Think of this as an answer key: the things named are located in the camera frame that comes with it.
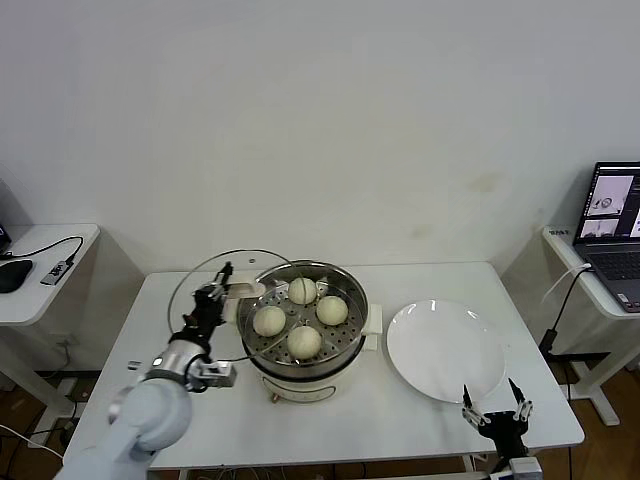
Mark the white side table with mouse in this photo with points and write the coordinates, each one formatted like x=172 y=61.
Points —
x=40 y=305

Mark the cream electric cooker base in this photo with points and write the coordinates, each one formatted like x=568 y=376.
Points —
x=300 y=387

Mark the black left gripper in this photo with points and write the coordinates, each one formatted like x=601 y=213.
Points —
x=205 y=315

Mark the round glass lid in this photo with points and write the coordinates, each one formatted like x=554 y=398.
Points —
x=245 y=288

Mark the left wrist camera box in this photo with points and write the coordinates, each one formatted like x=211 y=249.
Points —
x=220 y=374

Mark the grey usb hub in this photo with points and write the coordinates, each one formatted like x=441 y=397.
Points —
x=55 y=272

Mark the steel steamer basket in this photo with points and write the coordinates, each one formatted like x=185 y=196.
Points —
x=342 y=337

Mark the white steamed baozi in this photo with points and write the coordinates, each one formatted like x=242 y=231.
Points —
x=303 y=342
x=269 y=321
x=302 y=291
x=332 y=310

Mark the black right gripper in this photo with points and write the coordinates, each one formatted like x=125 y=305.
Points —
x=505 y=430

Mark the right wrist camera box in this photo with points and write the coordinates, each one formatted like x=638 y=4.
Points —
x=525 y=470

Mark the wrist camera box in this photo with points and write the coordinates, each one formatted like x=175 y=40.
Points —
x=525 y=470
x=220 y=374

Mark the white round plate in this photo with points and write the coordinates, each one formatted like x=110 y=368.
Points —
x=440 y=350

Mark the black computer mouse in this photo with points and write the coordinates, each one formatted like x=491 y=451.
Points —
x=12 y=276

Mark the grey open laptop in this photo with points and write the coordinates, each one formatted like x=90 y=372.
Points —
x=605 y=200

